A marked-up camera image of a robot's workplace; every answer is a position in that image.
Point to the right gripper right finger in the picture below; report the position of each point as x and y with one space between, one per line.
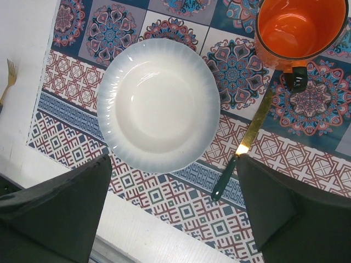
292 221

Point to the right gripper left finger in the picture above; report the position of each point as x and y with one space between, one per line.
56 220

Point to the patterned placemat cloth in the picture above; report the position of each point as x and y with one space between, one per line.
305 136

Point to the gold knife green handle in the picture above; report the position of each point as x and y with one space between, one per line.
244 146

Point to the white blue-rimmed bowl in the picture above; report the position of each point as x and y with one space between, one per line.
158 106

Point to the gold fork green handle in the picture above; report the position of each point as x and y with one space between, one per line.
12 77

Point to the orange mug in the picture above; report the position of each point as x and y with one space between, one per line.
291 33

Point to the aluminium mounting rail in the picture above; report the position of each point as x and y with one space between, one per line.
102 251

